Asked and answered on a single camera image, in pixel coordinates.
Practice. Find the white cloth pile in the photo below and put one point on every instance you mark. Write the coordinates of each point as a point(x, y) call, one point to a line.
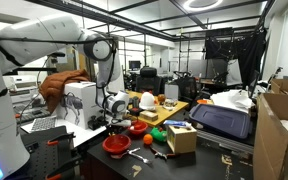
point(232, 99)

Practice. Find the wooden shape sorter box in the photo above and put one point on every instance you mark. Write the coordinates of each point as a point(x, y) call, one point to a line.
point(182, 140)

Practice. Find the blue grey bin lid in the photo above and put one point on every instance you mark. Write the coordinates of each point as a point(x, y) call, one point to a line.
point(220, 120)

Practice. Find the orange ball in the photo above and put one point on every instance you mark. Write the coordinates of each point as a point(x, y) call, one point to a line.
point(147, 139)

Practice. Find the tan flat box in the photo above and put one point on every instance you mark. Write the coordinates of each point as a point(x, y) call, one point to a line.
point(149, 115)

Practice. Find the black controller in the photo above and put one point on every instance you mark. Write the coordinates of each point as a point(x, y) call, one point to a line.
point(95, 123)

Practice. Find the black box red label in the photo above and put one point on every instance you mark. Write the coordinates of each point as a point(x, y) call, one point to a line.
point(136, 111)

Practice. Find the grey container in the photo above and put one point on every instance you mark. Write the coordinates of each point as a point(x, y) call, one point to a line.
point(171, 92)

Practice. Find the white table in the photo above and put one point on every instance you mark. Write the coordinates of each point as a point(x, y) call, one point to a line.
point(80, 133)

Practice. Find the metal fork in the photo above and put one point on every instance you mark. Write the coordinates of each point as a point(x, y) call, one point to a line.
point(140, 158)

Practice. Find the aluminium rail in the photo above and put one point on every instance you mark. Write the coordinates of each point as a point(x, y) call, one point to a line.
point(224, 141)

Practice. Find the brown ball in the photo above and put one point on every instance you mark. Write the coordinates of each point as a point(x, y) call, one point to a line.
point(161, 98)

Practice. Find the black mug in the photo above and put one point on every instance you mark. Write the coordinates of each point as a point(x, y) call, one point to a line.
point(136, 102)

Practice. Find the black curtain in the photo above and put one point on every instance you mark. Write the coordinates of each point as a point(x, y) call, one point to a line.
point(247, 50)

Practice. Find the orange bowl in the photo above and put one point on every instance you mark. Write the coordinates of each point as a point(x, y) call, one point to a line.
point(202, 101)

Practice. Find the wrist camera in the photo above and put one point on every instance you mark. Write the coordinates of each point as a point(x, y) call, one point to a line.
point(124, 122)

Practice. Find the wooden desk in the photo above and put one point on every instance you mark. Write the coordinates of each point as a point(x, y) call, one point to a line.
point(165, 113)

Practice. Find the brown puffer jacket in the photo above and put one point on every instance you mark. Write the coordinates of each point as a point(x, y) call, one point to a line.
point(55, 86)

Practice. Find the black office chair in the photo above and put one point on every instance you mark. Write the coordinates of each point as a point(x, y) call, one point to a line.
point(148, 81)

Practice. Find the blue white tube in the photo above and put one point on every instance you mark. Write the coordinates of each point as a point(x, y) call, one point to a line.
point(177, 124)

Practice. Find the large red plastic bowl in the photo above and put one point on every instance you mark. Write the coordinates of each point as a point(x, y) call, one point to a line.
point(116, 144)

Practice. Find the white plush chicken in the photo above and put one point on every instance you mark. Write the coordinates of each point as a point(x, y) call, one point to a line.
point(148, 101)

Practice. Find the clear glass jar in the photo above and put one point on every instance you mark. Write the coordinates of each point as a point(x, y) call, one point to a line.
point(169, 104)

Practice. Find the distant dark monitor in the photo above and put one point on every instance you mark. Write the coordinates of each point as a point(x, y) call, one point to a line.
point(134, 65)

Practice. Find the silver keyboard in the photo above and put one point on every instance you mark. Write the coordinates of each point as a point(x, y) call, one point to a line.
point(44, 124)

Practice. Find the white printer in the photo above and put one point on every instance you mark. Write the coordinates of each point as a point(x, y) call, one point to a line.
point(22, 85)

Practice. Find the black camera boom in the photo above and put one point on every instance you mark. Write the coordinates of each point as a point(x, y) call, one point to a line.
point(30, 69)

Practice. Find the black mesh chair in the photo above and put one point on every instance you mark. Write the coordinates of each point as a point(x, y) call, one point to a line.
point(188, 88)

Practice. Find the green plush toy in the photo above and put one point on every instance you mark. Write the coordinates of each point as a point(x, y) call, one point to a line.
point(157, 135)

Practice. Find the metal spoon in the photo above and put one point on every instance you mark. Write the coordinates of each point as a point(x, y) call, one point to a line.
point(125, 153)

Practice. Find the black perforated board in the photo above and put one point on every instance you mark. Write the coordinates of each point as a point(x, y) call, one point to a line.
point(40, 156)

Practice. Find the white box robot dog print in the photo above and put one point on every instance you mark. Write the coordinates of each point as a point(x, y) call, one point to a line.
point(80, 100)

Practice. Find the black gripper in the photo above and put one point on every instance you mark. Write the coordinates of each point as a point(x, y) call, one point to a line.
point(112, 122)

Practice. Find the black ceiling truss frame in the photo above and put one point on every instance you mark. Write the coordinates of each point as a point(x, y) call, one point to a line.
point(150, 30)

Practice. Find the small red plastic bowl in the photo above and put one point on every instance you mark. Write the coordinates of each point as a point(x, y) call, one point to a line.
point(141, 131)

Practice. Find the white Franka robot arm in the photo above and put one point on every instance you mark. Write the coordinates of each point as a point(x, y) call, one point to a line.
point(34, 36)

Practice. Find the large cardboard box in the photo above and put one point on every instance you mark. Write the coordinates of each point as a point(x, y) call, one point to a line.
point(270, 143)

